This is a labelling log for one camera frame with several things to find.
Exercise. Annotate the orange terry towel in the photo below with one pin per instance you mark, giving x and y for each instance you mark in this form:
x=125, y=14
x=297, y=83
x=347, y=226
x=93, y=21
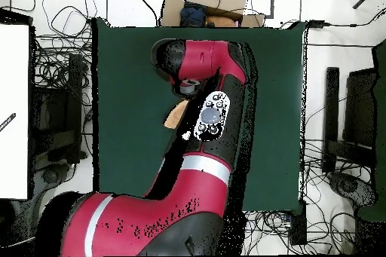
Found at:
x=176, y=115

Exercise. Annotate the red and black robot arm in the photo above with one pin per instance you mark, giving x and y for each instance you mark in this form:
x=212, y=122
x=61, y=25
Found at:
x=196, y=196

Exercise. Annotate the dark green table cloth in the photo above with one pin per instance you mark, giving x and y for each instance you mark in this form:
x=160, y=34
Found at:
x=129, y=103

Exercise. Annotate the orange garment in box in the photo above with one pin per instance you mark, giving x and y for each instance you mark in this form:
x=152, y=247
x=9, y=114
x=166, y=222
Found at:
x=221, y=22

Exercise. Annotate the dark blue garment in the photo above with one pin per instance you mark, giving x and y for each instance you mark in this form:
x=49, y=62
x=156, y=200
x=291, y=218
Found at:
x=193, y=15

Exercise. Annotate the black metal stand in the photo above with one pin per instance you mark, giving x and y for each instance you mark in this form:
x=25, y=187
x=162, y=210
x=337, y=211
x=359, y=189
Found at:
x=74, y=88

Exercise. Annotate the black power strip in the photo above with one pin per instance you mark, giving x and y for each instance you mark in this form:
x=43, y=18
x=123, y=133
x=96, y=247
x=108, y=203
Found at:
x=298, y=227

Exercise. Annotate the grey chair base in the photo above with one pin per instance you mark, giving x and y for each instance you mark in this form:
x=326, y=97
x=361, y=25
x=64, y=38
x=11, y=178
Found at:
x=50, y=175
x=349, y=186

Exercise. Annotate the black power adapter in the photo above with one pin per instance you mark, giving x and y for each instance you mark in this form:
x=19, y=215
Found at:
x=316, y=24

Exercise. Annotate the white panel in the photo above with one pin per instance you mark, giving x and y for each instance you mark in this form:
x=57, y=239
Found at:
x=13, y=103

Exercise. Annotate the black marker pen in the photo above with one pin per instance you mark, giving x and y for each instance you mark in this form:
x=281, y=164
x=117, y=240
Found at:
x=7, y=122

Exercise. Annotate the green cloth on side table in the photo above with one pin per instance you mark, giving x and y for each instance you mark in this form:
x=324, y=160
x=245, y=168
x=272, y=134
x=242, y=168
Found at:
x=380, y=118

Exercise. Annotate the black metal frame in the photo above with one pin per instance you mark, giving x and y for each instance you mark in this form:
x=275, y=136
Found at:
x=331, y=103

